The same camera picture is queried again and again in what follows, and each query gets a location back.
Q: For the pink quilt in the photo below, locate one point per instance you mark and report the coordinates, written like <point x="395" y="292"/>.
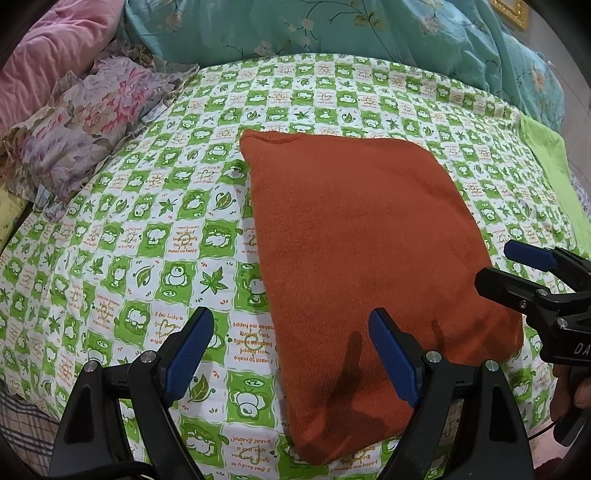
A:
<point x="46" y="60"/>

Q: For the pale yellow pillow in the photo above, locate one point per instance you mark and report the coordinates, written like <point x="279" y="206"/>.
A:
<point x="9" y="217"/>

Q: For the plaid cloth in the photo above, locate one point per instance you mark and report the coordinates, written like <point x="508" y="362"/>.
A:
<point x="23" y="429"/>

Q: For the teal floral quilt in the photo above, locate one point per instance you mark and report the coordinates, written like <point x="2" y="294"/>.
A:
<point x="323" y="23"/>

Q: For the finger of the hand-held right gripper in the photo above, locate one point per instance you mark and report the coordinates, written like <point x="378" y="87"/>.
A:
<point x="508" y="286"/>
<point x="526" y="253"/>

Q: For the person's right hand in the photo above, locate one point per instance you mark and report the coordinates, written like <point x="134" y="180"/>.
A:
<point x="564" y="392"/>

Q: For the gold picture frame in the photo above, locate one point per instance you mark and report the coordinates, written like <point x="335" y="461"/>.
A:
<point x="512" y="11"/>

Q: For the pink floral mattress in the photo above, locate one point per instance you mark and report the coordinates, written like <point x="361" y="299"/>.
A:
<point x="542" y="457"/>

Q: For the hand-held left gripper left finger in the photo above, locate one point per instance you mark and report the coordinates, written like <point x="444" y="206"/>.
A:
<point x="184" y="360"/>

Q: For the green frog print bedsheet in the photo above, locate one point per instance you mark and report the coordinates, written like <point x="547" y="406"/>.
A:
<point x="138" y="230"/>

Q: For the rust orange knit sweater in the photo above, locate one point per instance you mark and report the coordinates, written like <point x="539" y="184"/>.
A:
<point x="360" y="230"/>

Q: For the floral ruffled pillow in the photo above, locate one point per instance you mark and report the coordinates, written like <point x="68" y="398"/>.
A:
<point x="83" y="120"/>

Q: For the lime green cloth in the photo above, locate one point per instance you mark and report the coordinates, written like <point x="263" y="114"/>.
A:
<point x="549" y="157"/>

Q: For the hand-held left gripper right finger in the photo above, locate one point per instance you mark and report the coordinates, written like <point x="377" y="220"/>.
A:
<point x="392" y="355"/>

